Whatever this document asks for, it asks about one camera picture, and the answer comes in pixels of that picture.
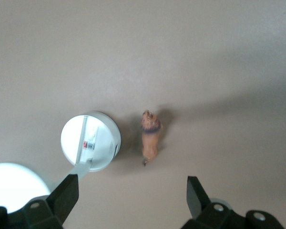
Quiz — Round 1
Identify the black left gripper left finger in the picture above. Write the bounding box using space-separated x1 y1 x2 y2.
21 174 80 229

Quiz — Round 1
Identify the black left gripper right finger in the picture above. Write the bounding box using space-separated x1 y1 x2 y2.
186 176 233 229

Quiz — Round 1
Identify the small brown lion statue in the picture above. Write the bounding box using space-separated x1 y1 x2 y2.
141 109 164 167

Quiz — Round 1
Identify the white round desk lamp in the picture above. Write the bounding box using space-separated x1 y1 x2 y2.
0 111 122 213

